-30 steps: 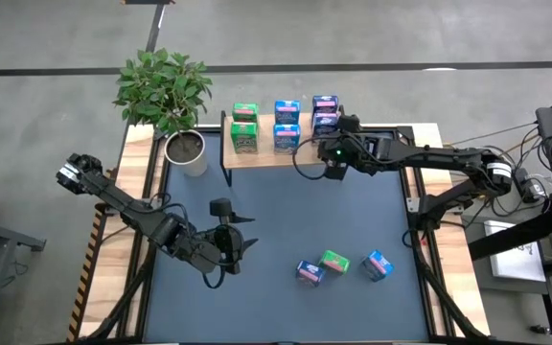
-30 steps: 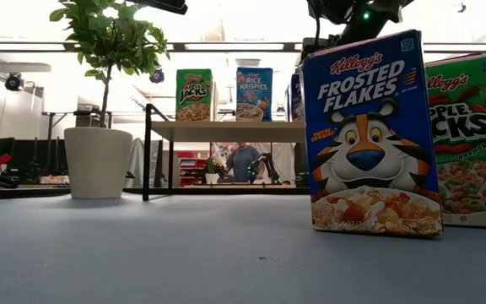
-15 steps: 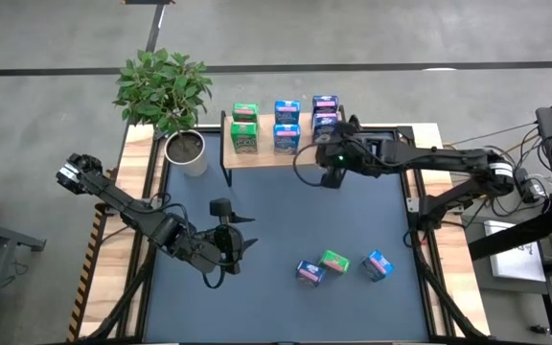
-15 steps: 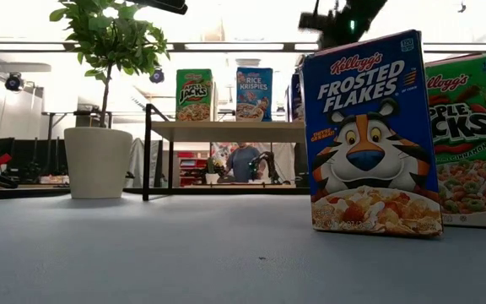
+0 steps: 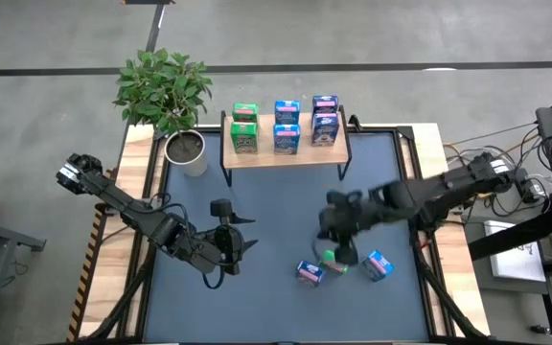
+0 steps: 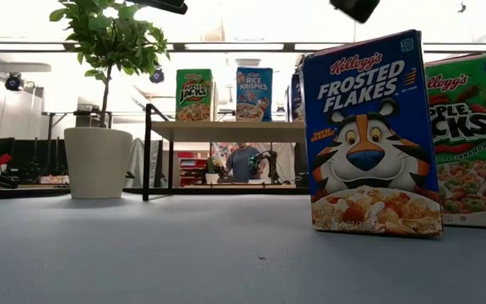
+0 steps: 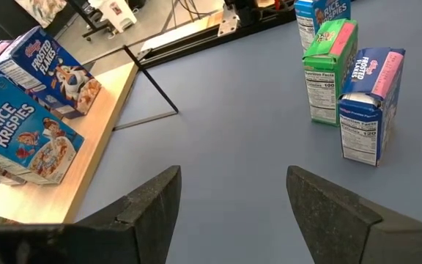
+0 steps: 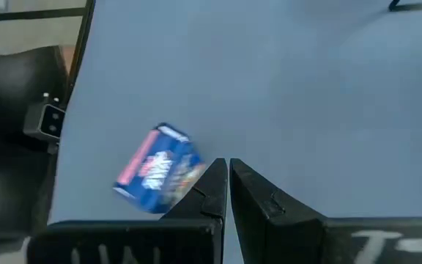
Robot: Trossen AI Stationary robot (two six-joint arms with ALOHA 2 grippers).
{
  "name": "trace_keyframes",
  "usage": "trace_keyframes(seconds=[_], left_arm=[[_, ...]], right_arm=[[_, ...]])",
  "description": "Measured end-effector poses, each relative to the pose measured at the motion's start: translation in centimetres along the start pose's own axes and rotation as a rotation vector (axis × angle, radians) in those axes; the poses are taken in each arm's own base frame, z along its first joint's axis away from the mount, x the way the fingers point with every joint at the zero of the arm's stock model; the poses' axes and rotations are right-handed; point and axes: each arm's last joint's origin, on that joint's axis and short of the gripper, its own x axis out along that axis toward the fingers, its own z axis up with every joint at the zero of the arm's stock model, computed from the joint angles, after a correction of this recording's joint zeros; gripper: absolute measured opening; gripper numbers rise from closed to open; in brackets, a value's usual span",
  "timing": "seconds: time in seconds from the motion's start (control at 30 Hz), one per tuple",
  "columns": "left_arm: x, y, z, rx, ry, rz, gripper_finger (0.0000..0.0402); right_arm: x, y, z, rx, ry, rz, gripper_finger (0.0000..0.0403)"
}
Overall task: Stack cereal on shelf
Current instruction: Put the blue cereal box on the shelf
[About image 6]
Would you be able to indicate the Rice Krispies cereal box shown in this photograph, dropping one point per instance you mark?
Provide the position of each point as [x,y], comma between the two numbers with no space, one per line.
[253,93]

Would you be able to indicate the Apple Jacks cereal box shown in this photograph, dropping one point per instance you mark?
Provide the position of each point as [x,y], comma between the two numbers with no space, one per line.
[194,97]
[475,148]

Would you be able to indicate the Frosted Flakes cereal box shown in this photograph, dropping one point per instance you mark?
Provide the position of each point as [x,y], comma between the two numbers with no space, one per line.
[369,126]
[295,99]

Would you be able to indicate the background black robot arm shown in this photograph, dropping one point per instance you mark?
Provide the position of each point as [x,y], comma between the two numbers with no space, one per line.
[272,164]

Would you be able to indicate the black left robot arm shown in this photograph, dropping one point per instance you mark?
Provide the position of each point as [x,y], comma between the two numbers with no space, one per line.
[163,5]

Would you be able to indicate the wooden shelf with black legs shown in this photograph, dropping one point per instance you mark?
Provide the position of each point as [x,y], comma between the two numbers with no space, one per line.
[226,131]

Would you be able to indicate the person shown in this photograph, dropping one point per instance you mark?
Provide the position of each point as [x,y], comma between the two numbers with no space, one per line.
[241,162]

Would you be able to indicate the red storage drawers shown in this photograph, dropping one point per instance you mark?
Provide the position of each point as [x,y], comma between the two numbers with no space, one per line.
[192,169]

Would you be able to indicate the white ceiling vent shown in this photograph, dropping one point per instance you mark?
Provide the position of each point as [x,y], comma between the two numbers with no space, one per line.
[247,62]

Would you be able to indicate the white cloth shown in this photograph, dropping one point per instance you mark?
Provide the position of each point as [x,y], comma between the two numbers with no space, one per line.
[136,160]

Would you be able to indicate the blue table mat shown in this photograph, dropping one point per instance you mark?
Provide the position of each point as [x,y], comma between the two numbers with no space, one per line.
[184,262]

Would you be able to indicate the green plant in white pot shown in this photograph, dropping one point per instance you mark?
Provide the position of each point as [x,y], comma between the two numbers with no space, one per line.
[97,164]

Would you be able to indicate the black background table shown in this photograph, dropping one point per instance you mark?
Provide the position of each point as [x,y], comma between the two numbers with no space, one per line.
[78,113]

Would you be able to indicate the black monitors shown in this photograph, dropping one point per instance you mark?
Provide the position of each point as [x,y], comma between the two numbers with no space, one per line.
[28,156]

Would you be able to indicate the small black ceiling fixture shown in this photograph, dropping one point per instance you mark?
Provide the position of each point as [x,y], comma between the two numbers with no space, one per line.
[462,7]

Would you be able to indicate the black dome camera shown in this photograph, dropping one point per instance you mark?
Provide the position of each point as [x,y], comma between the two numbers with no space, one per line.
[14,82]
[157,77]

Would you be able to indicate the black horizontal frame bar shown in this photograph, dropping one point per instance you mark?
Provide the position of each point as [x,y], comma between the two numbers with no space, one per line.
[175,47]

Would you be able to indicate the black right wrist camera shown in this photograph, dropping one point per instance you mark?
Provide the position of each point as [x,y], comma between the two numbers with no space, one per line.
[354,9]

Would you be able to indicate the black table frame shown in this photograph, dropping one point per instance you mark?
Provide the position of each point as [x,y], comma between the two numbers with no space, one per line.
[23,193]

